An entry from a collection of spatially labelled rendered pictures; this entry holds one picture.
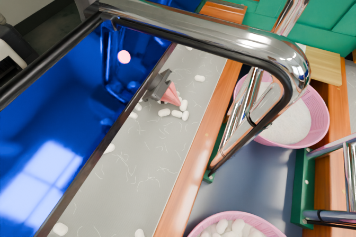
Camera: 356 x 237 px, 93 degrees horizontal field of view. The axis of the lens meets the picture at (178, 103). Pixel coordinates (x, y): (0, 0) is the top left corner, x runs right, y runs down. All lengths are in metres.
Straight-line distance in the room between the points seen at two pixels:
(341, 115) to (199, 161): 0.43
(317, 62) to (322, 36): 0.09
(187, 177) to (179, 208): 0.06
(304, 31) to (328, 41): 0.09
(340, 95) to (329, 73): 0.08
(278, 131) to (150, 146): 0.37
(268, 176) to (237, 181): 0.09
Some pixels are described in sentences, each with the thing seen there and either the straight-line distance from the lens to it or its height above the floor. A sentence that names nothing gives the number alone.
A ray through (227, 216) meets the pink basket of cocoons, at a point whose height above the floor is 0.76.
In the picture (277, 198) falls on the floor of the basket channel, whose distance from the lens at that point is 0.58.
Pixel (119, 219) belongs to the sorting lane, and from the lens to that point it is 0.47.
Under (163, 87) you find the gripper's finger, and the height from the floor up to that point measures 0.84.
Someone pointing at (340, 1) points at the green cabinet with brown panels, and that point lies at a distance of 0.75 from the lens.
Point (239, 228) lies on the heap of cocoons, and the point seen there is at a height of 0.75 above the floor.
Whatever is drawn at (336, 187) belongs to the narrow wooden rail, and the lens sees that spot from 0.56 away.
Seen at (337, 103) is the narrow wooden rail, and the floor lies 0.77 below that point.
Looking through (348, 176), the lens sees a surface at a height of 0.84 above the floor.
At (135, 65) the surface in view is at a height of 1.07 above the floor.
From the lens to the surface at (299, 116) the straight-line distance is 0.64.
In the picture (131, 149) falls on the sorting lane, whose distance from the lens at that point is 0.48.
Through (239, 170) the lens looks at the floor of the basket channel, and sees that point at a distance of 0.55.
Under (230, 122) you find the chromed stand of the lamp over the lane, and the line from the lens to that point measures 0.39.
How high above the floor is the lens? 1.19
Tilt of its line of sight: 59 degrees down
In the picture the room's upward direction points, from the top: straight up
